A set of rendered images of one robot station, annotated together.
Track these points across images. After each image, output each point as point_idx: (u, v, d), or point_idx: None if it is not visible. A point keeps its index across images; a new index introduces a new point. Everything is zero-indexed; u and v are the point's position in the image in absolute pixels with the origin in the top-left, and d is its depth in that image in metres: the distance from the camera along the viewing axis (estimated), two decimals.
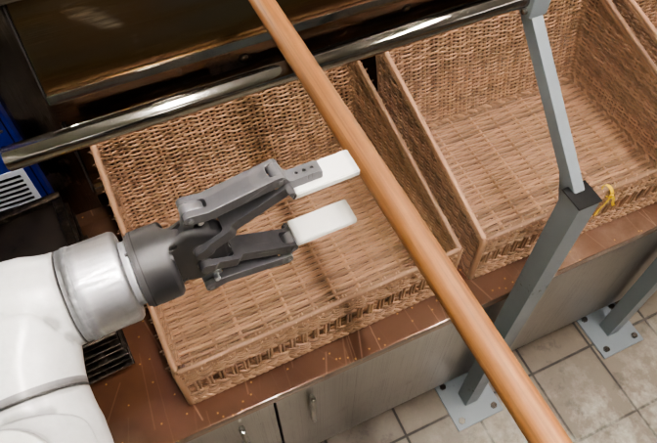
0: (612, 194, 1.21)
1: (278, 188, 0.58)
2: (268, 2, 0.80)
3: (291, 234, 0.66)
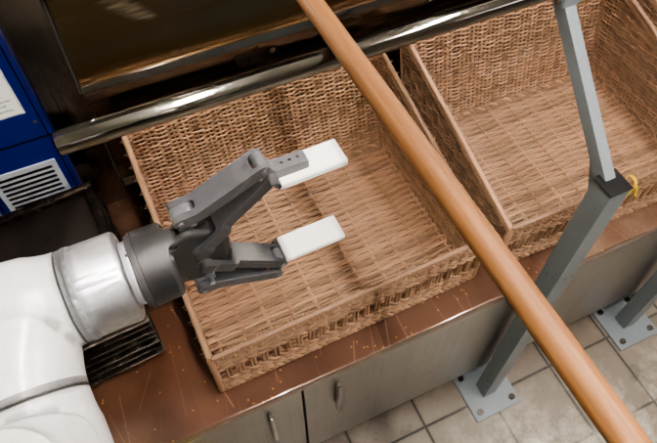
0: (635, 184, 1.22)
1: (262, 178, 0.55)
2: None
3: (281, 249, 0.68)
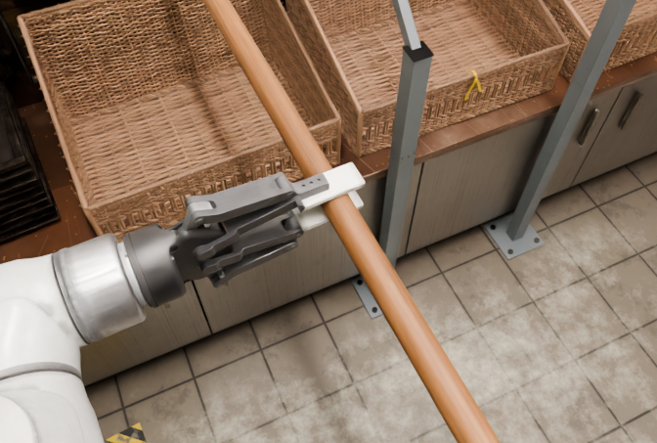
0: (476, 77, 1.40)
1: (286, 200, 0.60)
2: (227, 13, 0.78)
3: (296, 219, 0.65)
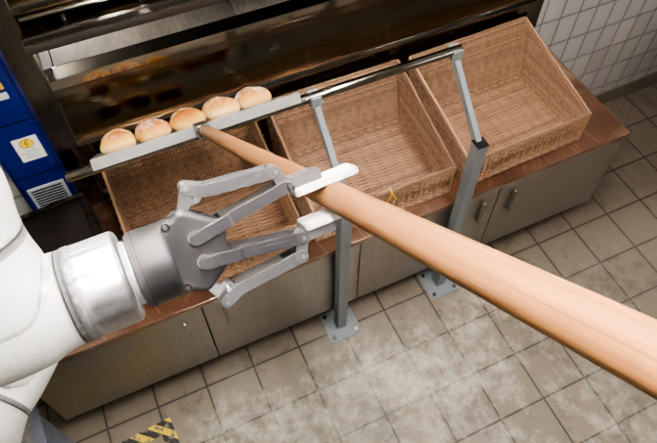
0: (392, 193, 2.16)
1: (278, 186, 0.61)
2: (261, 151, 0.91)
3: (301, 227, 0.64)
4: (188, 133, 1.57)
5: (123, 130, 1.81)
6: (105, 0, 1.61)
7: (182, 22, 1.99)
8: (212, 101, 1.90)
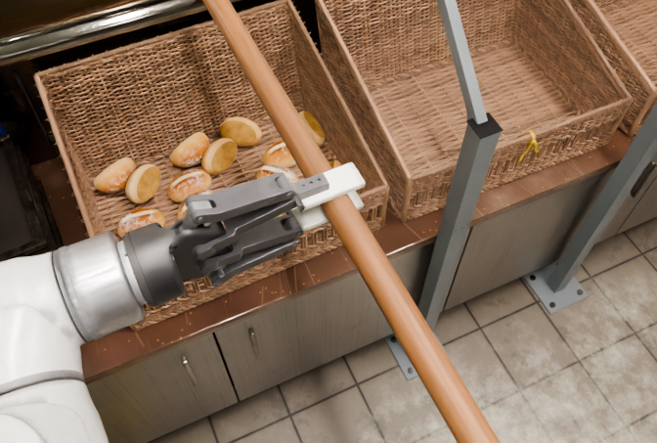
0: (534, 139, 1.28)
1: (286, 200, 0.60)
2: (228, 15, 0.78)
3: (296, 219, 0.65)
4: None
5: None
6: None
7: None
8: (270, 176, 1.34)
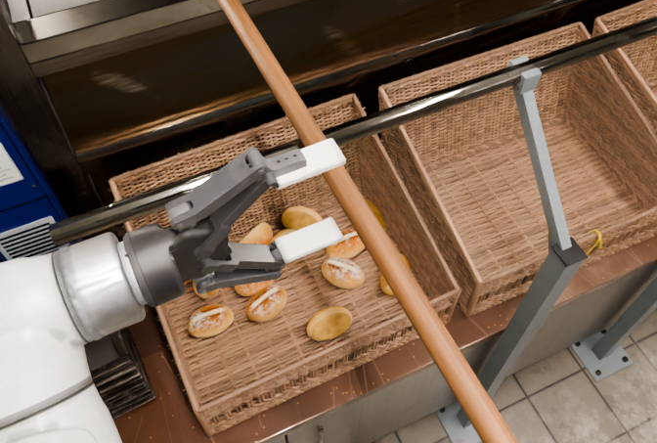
0: (599, 238, 1.30)
1: (259, 177, 0.55)
2: (269, 61, 0.91)
3: (280, 251, 0.68)
4: None
5: None
6: None
7: None
8: (335, 271, 1.36)
